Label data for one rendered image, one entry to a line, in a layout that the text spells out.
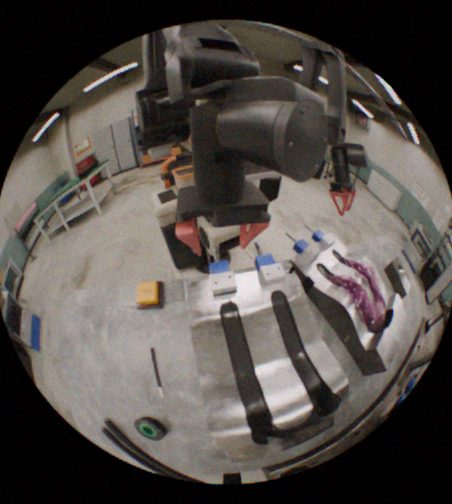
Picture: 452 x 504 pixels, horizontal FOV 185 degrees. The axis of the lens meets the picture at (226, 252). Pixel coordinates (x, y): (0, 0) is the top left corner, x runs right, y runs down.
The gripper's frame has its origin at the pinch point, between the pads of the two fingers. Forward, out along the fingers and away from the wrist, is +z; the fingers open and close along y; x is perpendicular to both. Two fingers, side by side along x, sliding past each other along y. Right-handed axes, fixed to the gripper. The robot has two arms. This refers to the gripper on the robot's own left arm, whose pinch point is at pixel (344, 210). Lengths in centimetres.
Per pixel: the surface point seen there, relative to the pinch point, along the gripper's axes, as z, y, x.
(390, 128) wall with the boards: -237, 743, -86
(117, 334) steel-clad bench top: 13, -75, 17
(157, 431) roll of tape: 24, -76, -12
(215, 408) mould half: 14, -56, -11
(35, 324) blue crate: 35, -325, 126
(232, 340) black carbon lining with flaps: 12.9, -46.3, -0.6
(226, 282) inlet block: 5.2, -41.4, 6.9
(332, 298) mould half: 16.4, -20.9, -7.2
